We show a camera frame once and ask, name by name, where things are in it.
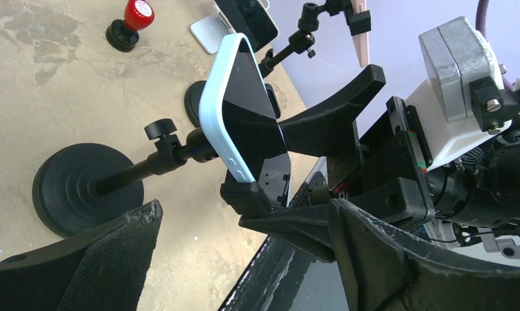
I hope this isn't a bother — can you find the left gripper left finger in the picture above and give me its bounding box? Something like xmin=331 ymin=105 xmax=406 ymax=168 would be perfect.
xmin=0 ymin=200 xmax=163 ymax=310

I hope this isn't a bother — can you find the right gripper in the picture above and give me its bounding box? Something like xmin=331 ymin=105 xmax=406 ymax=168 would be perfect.
xmin=279 ymin=64 xmax=436 ymax=231

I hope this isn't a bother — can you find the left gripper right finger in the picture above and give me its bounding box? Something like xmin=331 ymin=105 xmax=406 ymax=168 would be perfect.
xmin=239 ymin=199 xmax=520 ymax=310

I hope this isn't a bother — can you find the black phone stand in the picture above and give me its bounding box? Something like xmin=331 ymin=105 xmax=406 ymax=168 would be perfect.
xmin=183 ymin=0 xmax=373 ymax=129
xmin=32 ymin=84 xmax=282 ymax=239

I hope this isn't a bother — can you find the light blue case phone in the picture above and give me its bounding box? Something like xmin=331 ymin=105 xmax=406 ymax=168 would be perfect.
xmin=198 ymin=33 xmax=291 ymax=207

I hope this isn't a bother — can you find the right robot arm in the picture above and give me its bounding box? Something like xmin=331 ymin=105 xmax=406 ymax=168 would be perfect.
xmin=281 ymin=65 xmax=520 ymax=259

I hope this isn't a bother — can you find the pink case phone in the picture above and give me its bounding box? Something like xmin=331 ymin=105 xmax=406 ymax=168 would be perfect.
xmin=351 ymin=0 xmax=370 ymax=67

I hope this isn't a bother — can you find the black phone on silver stand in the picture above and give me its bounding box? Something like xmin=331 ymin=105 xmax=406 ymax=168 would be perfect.
xmin=214 ymin=0 xmax=279 ymax=52

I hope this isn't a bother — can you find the silver phone stand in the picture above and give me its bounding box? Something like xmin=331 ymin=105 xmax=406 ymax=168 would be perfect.
xmin=189 ymin=12 xmax=235 ymax=54

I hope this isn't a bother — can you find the red black stamp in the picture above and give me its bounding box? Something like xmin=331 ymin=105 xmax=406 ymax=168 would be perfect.
xmin=105 ymin=0 xmax=155 ymax=52

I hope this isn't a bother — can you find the black base frame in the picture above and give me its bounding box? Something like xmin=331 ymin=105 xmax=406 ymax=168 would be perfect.
xmin=217 ymin=154 xmax=351 ymax=311

